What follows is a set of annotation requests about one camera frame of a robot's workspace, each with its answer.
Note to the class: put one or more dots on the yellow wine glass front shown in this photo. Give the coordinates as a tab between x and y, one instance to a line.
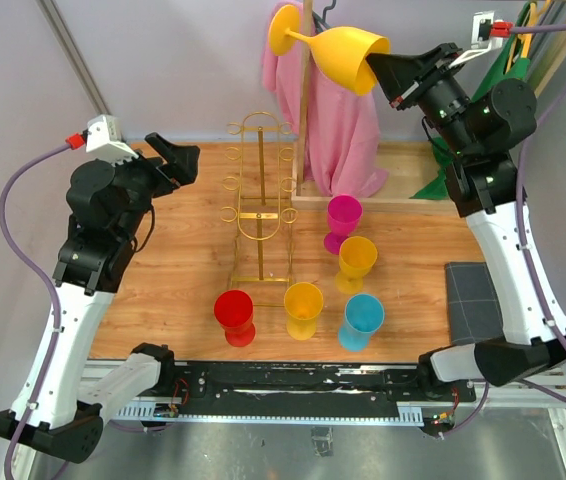
303	304

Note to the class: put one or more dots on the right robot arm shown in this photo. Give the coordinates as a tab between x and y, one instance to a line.
485	185

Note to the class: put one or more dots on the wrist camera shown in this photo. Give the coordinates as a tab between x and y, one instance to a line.
105	143
481	37

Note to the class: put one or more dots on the dark grey grid mat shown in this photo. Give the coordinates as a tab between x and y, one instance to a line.
473	309

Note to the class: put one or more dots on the yellow wine glass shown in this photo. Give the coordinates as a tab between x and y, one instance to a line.
340	53
357	256
303	304

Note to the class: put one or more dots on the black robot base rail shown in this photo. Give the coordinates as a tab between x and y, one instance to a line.
320	394

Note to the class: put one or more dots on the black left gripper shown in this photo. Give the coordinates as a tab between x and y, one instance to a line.
181	167

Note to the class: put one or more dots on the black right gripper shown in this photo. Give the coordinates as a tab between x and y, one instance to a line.
407	78

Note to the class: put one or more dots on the gold wire glass rack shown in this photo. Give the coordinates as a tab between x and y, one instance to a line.
262	189

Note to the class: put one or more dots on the grey clothes hanger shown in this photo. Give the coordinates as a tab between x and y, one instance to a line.
320	19

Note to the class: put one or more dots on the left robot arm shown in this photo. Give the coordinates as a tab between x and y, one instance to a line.
108	200

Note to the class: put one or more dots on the red plastic wine glass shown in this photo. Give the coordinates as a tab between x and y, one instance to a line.
234	311

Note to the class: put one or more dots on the wooden stand post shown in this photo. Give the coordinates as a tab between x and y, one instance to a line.
305	29

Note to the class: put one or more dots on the green t-shirt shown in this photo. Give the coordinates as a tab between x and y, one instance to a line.
506	66

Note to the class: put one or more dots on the blue plastic wine glass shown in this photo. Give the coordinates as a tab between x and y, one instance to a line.
363	316

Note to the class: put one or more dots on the pink plastic wine glass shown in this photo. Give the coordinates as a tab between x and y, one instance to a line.
343	216

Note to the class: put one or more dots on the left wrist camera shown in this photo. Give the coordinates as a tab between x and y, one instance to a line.
105	143

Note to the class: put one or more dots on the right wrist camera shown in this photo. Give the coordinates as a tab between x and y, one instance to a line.
481	37

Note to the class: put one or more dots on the pink t-shirt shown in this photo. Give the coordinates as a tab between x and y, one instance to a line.
342	128

